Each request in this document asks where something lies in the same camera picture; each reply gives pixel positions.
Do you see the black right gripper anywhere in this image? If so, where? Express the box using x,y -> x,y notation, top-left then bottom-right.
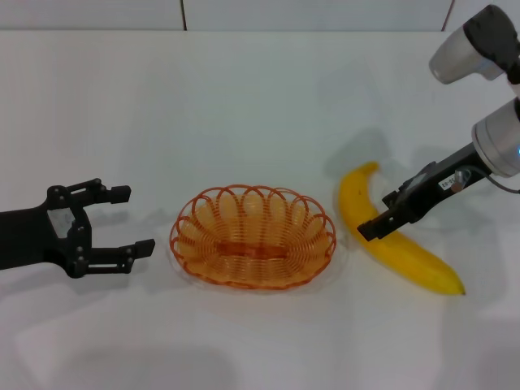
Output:
357,141 -> 487,241

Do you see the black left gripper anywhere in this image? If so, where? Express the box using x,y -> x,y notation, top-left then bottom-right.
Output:
0,177 -> 156,280

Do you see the yellow banana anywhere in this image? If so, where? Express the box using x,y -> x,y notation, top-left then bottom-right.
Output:
339,161 -> 466,297

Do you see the orange wire basket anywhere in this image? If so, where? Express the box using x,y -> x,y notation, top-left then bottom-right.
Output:
169,184 -> 337,290

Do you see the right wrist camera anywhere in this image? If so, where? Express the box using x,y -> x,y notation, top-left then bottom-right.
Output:
429,4 -> 520,85

